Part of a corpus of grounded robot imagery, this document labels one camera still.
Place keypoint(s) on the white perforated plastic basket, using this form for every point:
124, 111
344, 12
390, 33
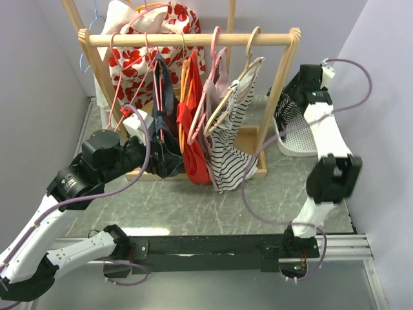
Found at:
299, 141

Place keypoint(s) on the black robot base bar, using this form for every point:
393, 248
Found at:
215, 253

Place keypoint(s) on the red tank top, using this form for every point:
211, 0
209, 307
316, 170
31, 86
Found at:
190, 95

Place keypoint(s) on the navy blue tank top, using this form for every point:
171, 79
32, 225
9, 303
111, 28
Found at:
166, 119

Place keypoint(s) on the wooden clothes rack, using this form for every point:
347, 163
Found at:
250, 138

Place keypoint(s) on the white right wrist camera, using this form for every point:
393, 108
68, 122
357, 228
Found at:
328, 73

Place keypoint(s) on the pale pink tank top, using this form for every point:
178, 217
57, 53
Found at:
214, 90

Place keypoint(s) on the white black striped tank top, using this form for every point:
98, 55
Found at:
228, 163

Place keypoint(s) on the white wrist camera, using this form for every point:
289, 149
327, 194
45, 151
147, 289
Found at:
328, 73
139, 126

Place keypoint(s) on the dark striped tank top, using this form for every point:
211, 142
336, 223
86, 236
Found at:
285, 111

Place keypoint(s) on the orange hanger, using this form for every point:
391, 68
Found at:
182, 118

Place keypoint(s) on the pink plastic hanger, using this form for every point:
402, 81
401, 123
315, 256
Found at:
218, 78

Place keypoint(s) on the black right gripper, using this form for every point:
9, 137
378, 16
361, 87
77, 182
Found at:
291, 93

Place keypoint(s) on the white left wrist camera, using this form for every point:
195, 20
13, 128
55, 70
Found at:
139, 126

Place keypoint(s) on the red floral white dress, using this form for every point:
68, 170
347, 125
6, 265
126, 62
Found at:
172, 19

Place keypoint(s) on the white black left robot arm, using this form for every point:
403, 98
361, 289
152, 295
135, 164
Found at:
29, 267

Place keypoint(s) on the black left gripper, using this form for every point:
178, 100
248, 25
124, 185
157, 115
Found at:
166, 161

